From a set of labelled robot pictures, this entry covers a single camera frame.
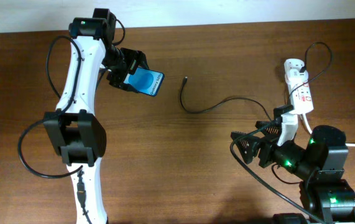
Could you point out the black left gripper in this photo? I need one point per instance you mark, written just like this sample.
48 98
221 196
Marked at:
135 56

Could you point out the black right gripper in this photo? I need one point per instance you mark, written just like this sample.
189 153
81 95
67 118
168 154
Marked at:
270 142

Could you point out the blue Galaxy smartphone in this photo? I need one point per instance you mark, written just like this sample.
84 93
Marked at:
145 81

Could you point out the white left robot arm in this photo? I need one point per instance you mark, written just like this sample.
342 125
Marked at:
75 133

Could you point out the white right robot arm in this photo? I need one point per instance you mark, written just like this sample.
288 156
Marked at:
325 196

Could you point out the white charger adapter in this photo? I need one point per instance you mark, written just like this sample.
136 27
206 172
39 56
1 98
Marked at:
293 77

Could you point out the white power strip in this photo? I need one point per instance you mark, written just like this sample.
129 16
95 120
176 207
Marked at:
300 96

